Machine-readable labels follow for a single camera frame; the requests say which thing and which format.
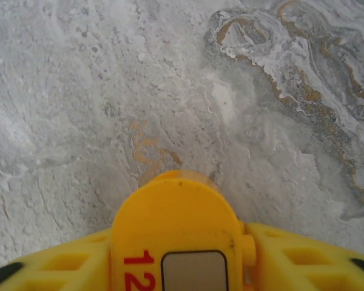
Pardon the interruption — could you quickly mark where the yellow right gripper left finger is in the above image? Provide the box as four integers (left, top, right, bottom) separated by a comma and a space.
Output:
0, 232, 113, 291

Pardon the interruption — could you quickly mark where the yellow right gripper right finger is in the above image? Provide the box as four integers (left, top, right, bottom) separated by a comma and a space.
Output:
244, 222, 364, 291

